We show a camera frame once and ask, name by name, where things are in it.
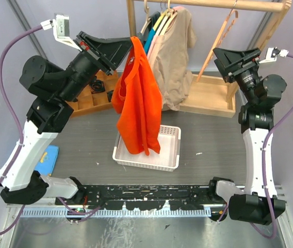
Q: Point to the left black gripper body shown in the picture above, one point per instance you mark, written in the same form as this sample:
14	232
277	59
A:
83	70

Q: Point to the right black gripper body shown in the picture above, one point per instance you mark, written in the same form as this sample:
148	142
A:
246	76

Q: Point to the orange t shirt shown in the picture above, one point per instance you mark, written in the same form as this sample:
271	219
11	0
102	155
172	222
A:
137	99

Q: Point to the wooden hanger with metal hook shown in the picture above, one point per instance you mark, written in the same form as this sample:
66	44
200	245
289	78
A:
220	37

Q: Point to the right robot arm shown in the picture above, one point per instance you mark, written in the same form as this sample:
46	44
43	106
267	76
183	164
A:
258	202

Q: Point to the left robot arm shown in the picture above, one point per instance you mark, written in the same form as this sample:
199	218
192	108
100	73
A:
54	89

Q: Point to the grey t shirt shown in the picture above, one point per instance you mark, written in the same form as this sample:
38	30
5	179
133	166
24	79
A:
146	29

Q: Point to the blue t shirt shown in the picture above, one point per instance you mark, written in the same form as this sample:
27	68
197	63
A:
149	40

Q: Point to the pink t shirt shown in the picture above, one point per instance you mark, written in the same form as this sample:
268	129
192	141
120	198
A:
157	40

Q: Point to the wooden hanger grey shirt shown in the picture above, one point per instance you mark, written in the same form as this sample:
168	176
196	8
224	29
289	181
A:
146	15

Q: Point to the beige t shirt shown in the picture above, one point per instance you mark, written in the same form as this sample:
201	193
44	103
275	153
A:
170	64

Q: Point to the wooden hanger blue shirt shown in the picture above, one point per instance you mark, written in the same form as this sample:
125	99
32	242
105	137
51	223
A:
155	26

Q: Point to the wooden clothes rack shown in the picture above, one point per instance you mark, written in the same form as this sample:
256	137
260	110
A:
210	95

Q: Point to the brown wooden compartment tray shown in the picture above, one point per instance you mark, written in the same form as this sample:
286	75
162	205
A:
88	103

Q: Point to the white plastic basket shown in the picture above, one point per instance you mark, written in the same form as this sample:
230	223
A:
169	138

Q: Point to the blue patterned cloth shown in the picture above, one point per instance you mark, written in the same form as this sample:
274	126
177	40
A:
46	164

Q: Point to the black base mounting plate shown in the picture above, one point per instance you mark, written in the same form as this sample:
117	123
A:
146	197

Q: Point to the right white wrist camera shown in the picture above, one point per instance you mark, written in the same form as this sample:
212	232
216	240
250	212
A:
272	54

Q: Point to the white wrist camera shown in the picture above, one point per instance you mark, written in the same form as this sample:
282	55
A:
61	30
272	54

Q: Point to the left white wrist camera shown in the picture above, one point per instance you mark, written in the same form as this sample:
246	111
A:
61	30

